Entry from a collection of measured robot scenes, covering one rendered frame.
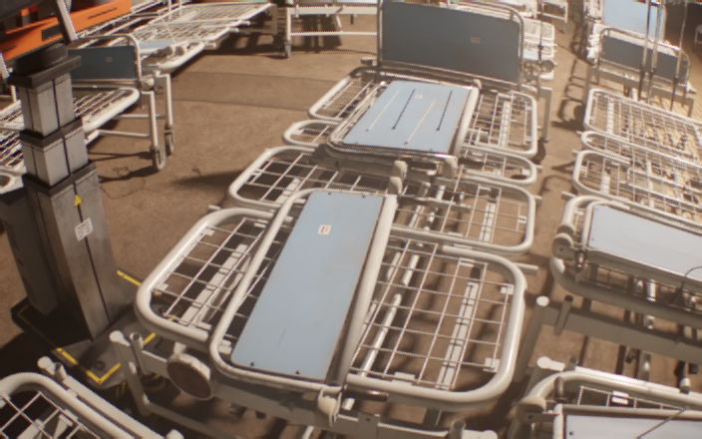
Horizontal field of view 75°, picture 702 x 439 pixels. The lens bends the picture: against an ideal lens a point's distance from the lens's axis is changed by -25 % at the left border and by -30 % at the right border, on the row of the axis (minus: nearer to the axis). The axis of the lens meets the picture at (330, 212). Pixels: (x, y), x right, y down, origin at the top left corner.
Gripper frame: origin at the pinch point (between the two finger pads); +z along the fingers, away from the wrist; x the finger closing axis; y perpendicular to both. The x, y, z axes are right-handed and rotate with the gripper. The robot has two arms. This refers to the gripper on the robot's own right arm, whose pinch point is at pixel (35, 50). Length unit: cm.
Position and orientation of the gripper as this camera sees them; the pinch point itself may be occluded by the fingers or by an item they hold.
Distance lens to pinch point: 89.7
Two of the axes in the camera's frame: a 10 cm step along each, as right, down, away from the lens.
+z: 3.9, 8.6, 3.4
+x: -6.1, 5.1, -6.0
